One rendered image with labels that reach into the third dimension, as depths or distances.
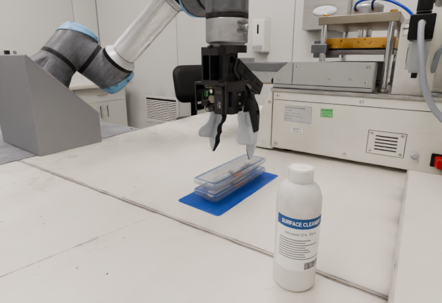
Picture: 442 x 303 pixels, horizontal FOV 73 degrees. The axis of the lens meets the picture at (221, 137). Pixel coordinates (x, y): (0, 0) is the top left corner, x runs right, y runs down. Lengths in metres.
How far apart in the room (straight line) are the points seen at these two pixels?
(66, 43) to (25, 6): 2.62
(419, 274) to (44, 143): 0.86
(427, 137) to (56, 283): 0.73
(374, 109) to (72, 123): 0.81
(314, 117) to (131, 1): 3.04
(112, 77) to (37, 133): 0.31
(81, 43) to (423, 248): 1.01
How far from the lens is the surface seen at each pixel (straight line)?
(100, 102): 3.35
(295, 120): 0.84
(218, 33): 0.53
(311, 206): 0.34
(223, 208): 0.55
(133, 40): 1.05
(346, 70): 0.80
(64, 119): 0.96
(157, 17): 1.03
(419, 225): 0.50
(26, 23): 3.67
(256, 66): 0.95
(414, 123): 0.79
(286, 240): 0.36
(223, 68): 0.52
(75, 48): 1.09
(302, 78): 0.83
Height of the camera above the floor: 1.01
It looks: 15 degrees down
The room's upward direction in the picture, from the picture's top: straight up
